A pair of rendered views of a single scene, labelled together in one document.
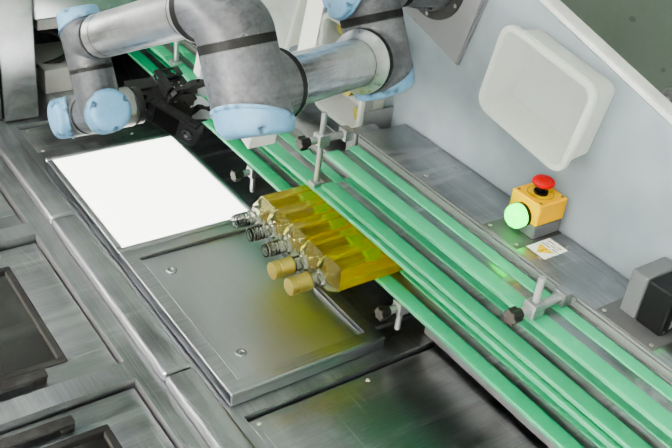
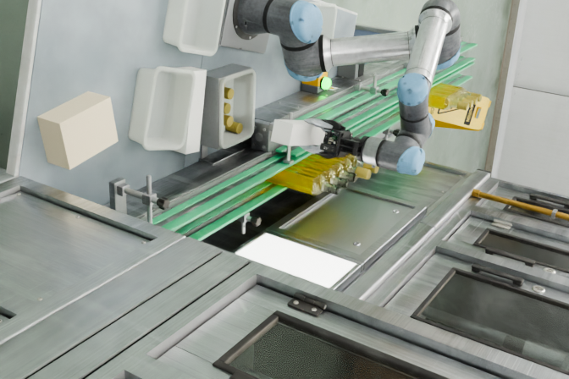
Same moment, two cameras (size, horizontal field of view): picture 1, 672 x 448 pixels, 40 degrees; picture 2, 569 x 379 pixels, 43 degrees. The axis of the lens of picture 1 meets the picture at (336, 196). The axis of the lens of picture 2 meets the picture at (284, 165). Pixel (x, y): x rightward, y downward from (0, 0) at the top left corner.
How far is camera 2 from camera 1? 3.13 m
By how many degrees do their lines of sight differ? 94
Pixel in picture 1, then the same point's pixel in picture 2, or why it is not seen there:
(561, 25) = not seen: outside the picture
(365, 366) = not seen: hidden behind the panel
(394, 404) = (368, 185)
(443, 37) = (257, 44)
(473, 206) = (313, 98)
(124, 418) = (463, 241)
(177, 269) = (353, 242)
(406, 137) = (260, 112)
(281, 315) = (353, 207)
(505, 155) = (286, 77)
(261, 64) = not seen: hidden behind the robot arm
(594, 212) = not seen: hidden behind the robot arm
